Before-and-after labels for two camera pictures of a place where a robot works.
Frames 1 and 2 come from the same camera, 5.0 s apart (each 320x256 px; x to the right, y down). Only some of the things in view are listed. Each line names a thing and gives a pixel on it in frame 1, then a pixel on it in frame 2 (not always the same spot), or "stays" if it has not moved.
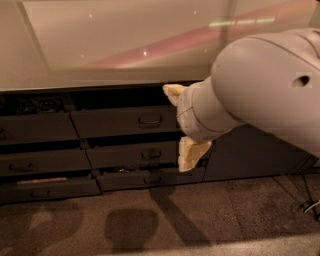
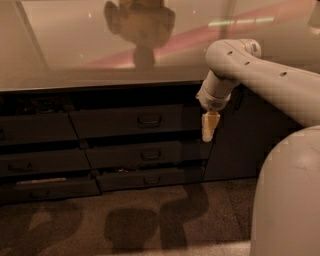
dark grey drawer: (52, 188) stays
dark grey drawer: (37, 127) stays
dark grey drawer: (112, 181) stays
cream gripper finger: (190, 152) -> (209, 122)
